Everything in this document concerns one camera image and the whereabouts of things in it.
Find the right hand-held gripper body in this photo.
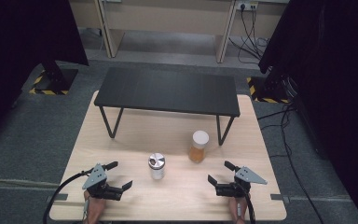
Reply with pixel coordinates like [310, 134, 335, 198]
[215, 165, 269, 199]

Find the black curtain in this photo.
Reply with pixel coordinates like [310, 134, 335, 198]
[258, 0, 358, 224]
[0, 0, 90, 152]

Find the orange jar with white lid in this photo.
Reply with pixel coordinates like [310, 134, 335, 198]
[187, 130, 211, 163]

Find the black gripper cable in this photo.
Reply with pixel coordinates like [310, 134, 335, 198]
[42, 168, 95, 224]
[236, 183, 257, 224]

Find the person's right hand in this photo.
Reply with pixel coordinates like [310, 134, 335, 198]
[227, 197, 250, 224]

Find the black power cables bundle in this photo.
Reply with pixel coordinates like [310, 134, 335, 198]
[227, 6, 272, 65]

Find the white wall power socket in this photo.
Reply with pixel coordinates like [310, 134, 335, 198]
[235, 0, 259, 11]

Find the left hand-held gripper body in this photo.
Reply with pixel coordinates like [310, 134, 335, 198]
[81, 162, 124, 202]

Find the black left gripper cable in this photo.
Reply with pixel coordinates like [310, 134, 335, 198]
[42, 168, 95, 224]

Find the silver metal cup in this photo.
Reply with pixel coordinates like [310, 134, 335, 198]
[147, 152, 167, 181]

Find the beige wooden desk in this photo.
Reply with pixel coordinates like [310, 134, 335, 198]
[68, 0, 291, 64]

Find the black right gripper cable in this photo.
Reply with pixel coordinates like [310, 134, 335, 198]
[236, 183, 257, 224]

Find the black metal shelf riser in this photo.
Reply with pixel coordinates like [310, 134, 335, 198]
[93, 66, 241, 147]

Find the grey tape strip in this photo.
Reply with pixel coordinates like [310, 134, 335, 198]
[269, 192, 291, 204]
[46, 192, 69, 203]

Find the black floor cable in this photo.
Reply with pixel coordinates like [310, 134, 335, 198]
[256, 101, 325, 224]

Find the beige floor cable cover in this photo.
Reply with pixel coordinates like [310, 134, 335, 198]
[0, 177, 61, 189]

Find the person's left hand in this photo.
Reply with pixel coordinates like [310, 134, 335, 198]
[83, 189, 107, 224]

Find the black stand base hazard tape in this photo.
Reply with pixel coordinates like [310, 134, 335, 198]
[28, 60, 79, 96]
[246, 73, 295, 105]

